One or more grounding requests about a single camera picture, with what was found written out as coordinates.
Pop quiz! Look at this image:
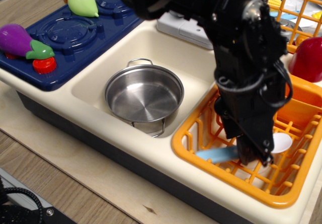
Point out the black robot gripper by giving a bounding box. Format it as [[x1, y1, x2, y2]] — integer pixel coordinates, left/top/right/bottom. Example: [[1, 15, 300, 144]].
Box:
[[213, 65, 294, 166]]

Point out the blue and white plastic spoon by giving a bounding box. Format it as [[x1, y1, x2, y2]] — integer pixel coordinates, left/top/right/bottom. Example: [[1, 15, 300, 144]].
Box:
[[195, 132, 293, 164]]

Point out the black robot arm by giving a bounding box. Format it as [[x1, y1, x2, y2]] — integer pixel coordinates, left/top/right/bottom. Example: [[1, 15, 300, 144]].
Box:
[[121, 0, 293, 165]]

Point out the stainless steel pan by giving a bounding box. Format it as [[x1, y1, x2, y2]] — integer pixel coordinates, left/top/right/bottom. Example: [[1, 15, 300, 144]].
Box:
[[104, 58, 184, 137]]

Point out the orange plastic dish rack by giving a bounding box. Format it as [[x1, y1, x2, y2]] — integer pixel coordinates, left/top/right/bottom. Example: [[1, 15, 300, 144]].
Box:
[[172, 76, 321, 208]]

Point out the red plastic cup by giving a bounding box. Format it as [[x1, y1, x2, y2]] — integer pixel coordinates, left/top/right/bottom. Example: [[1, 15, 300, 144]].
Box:
[[288, 37, 321, 83]]

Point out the cream toy kitchen sink unit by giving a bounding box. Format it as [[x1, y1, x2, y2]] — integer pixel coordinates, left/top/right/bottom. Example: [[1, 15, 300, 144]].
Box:
[[1, 21, 321, 223]]

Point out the grey toy faucet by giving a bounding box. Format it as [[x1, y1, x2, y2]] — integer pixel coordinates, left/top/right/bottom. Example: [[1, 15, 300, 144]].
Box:
[[156, 11, 213, 50]]

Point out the yellow toy corn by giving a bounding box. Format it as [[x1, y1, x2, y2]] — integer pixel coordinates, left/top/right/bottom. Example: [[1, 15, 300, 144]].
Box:
[[268, 0, 282, 7]]

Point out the navy blue toy stove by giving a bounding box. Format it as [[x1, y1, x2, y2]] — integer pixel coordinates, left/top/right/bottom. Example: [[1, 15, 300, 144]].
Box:
[[1, 0, 142, 91]]

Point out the red stove knob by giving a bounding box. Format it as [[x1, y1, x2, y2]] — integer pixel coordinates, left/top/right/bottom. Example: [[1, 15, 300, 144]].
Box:
[[32, 57, 57, 74], [5, 52, 19, 59]]

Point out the green toy pear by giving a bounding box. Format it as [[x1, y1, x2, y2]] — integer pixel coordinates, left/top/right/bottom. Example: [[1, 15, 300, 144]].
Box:
[[67, 0, 99, 18]]

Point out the purple toy eggplant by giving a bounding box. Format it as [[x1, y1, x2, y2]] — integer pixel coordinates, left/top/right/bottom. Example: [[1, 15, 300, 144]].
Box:
[[1, 24, 55, 60]]

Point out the orange wire basket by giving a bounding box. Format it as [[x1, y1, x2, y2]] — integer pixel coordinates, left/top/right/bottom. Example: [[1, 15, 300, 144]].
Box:
[[270, 0, 321, 53]]

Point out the black braided cable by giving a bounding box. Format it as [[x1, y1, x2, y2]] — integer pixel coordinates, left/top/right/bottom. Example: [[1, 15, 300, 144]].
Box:
[[0, 176, 43, 224]]

